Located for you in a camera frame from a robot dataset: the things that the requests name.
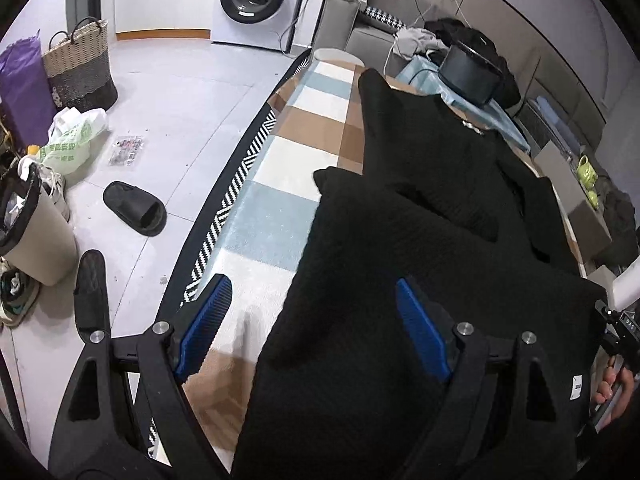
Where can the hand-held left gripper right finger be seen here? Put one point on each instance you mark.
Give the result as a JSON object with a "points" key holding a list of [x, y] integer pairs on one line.
{"points": [[425, 330]]}

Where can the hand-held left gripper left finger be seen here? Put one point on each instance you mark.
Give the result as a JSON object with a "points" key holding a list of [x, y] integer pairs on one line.
{"points": [[207, 320]]}

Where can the black knit garment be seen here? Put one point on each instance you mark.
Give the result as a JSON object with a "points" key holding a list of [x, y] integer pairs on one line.
{"points": [[400, 210]]}

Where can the grey clothes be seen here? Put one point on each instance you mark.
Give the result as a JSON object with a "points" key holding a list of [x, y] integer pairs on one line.
{"points": [[417, 40]]}

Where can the person's right hand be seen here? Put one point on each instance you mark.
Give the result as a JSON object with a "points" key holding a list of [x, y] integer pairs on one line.
{"points": [[607, 385]]}

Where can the white box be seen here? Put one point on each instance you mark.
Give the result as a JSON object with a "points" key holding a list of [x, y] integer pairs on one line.
{"points": [[629, 280]]}

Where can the dark cloth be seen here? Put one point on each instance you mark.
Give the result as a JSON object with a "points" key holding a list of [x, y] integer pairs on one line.
{"points": [[620, 220]]}

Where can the black slipper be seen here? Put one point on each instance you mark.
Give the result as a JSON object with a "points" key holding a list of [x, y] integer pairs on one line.
{"points": [[91, 285], [130, 205]]}

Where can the grey box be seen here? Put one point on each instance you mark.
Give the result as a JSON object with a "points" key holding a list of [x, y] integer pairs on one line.
{"points": [[560, 180]]}

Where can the beige trash bin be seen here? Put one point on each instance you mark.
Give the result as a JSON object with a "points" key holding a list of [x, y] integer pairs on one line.
{"points": [[45, 245]]}

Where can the small clear packet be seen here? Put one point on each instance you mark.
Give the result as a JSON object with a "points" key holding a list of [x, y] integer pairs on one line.
{"points": [[127, 150]]}

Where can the dark and white shoe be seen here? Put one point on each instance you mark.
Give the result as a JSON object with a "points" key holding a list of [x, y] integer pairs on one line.
{"points": [[15, 290]]}

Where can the white sneaker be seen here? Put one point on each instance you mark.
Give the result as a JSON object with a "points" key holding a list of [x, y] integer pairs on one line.
{"points": [[55, 185]]}

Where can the checkered blanket with zigzag border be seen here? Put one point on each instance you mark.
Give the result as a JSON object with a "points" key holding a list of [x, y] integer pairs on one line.
{"points": [[300, 125]]}

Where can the white and green plastic bag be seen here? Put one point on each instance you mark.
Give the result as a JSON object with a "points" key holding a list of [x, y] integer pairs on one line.
{"points": [[70, 145]]}

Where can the light blue cloth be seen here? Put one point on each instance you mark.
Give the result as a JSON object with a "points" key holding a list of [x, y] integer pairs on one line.
{"points": [[420, 72]]}

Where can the black container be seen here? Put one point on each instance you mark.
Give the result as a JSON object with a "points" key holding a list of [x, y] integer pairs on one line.
{"points": [[465, 75]]}

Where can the round white table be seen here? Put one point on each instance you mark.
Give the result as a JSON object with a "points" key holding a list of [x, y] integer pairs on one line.
{"points": [[337, 56]]}

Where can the purple bag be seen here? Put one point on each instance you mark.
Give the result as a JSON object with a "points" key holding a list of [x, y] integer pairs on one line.
{"points": [[25, 85]]}

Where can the black bag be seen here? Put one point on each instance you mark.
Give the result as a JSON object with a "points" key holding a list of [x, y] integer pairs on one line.
{"points": [[480, 37]]}

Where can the white washing machine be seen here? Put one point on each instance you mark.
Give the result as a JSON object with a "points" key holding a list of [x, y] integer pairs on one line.
{"points": [[265, 25]]}

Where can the houndstooth pillow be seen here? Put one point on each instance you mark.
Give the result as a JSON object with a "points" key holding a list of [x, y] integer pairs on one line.
{"points": [[382, 17]]}

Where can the grey sofa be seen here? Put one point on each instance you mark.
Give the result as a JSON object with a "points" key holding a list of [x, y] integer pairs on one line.
{"points": [[340, 25]]}

